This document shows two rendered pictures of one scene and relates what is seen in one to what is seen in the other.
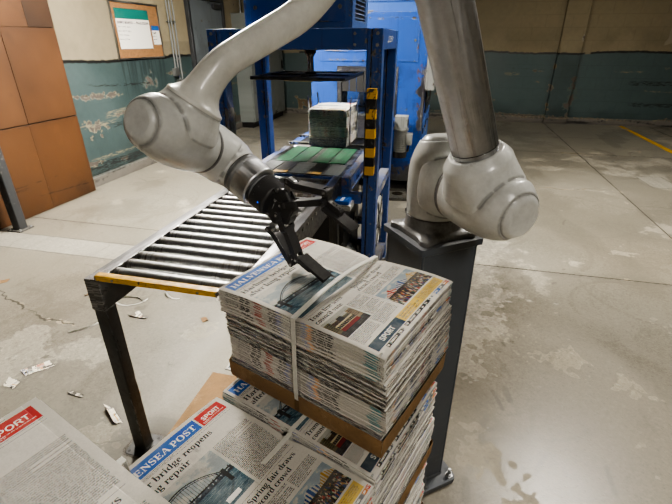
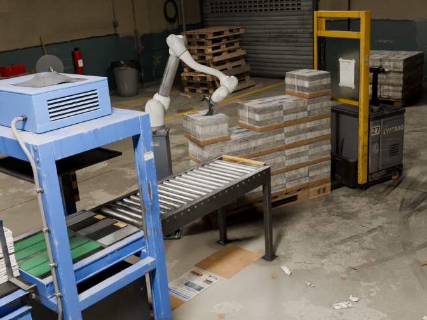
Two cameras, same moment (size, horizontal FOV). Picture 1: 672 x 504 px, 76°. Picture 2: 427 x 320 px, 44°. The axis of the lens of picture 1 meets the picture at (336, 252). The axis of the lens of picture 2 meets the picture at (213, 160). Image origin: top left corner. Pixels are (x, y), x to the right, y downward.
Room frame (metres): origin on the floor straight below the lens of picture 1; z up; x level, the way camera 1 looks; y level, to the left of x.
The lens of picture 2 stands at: (4.83, 2.31, 2.16)
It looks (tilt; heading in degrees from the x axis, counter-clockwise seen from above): 18 degrees down; 209
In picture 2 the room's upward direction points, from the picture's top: 4 degrees counter-clockwise
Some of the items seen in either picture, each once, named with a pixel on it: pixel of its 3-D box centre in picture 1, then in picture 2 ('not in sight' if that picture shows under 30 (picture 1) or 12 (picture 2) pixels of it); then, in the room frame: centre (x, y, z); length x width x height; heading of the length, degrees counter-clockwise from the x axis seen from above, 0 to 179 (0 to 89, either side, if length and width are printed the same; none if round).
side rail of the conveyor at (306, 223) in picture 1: (302, 231); (163, 187); (1.73, 0.15, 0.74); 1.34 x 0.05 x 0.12; 166
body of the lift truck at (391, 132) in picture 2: not in sight; (365, 141); (-0.95, 1.09, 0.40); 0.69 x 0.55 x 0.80; 57
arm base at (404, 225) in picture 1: (428, 219); (155, 128); (1.15, -0.27, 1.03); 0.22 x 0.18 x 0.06; 24
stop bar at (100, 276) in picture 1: (155, 284); (243, 160); (1.15, 0.56, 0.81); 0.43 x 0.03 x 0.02; 76
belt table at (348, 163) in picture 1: (313, 166); (68, 247); (2.78, 0.15, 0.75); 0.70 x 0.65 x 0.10; 166
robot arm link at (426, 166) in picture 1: (440, 175); (154, 112); (1.13, -0.28, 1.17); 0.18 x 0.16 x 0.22; 22
